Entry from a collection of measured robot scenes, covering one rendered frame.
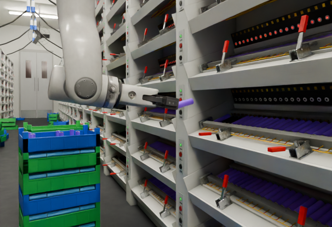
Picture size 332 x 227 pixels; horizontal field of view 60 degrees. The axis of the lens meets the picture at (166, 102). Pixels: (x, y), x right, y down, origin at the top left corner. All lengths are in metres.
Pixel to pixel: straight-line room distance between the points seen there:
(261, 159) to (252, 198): 0.17
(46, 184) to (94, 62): 0.73
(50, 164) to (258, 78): 0.87
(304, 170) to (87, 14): 0.57
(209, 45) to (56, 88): 0.56
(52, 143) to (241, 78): 0.80
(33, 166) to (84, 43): 0.70
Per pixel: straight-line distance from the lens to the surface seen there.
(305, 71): 0.61
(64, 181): 1.28
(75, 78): 0.63
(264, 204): 0.81
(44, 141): 1.23
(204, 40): 1.03
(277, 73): 0.66
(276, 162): 0.67
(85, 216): 1.35
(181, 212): 1.09
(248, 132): 0.79
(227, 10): 0.84
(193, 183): 1.03
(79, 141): 1.26
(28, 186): 1.26
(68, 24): 0.70
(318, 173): 0.60
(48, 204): 1.29
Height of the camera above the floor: 0.60
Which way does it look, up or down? 1 degrees down
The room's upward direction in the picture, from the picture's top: straight up
